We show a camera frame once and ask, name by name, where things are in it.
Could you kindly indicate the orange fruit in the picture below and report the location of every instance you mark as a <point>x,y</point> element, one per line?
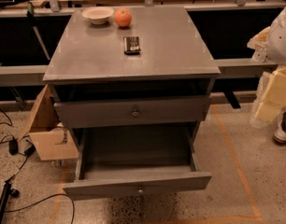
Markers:
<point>123,17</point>

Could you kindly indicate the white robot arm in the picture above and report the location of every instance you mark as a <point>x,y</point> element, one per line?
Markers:
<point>270,44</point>

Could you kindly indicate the black tripod leg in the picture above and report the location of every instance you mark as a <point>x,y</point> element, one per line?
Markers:
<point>7,192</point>

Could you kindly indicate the grey wooden drawer cabinet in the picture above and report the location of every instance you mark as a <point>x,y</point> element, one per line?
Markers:
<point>89,63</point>

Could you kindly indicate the grey metal rail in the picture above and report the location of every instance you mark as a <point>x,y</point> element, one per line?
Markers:
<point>32,75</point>

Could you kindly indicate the grey open middle drawer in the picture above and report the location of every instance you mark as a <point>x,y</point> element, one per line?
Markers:
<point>135,161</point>

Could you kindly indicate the black power adapter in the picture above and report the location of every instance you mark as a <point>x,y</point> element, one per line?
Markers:
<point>13,147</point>

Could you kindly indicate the brown cardboard box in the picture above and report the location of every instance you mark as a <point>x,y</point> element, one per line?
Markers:
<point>49,136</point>

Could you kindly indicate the grey closed upper drawer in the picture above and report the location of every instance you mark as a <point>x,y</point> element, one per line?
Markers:
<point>106,113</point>

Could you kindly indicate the white ceramic bowl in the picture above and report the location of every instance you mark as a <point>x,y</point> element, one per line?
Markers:
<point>98,15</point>

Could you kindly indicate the black rxbar chocolate packet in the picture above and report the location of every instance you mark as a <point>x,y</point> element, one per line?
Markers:
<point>131,45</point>

